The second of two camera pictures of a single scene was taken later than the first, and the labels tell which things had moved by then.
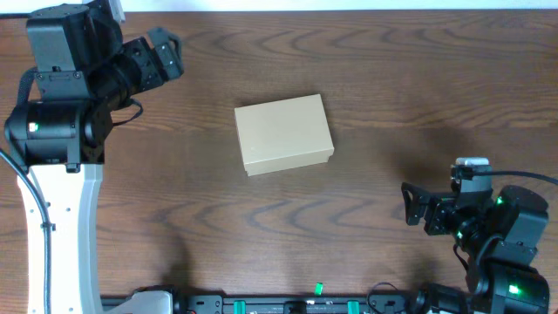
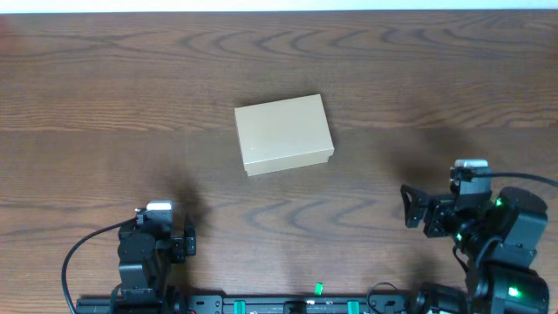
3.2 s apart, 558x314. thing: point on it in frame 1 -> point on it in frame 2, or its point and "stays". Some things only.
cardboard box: (284, 134) stays
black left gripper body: (149, 59) -> (182, 247)
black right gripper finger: (415, 201) stays
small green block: (318, 289) stays
